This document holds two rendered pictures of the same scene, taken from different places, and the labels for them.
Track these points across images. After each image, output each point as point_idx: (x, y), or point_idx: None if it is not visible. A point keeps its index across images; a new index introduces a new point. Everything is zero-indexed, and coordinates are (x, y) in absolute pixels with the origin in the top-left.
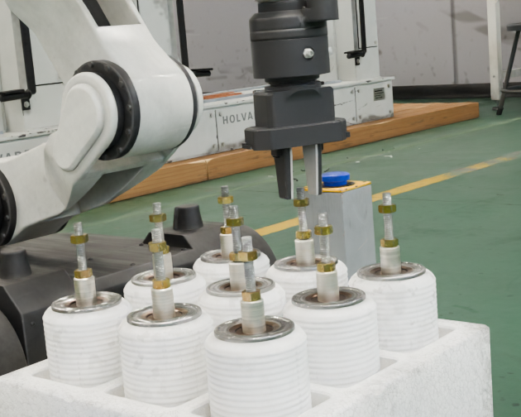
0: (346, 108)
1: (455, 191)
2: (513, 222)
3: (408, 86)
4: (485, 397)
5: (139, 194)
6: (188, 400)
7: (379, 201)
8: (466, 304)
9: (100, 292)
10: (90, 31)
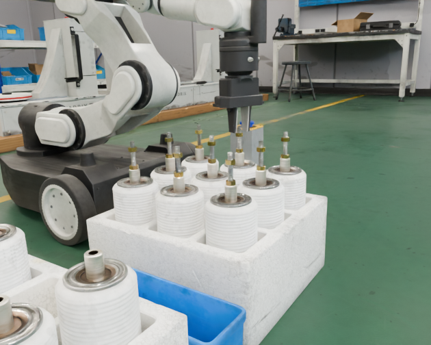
0: (215, 94)
1: (267, 131)
2: (295, 145)
3: None
4: (323, 230)
5: None
6: (191, 234)
7: None
8: None
9: (141, 176)
10: (127, 45)
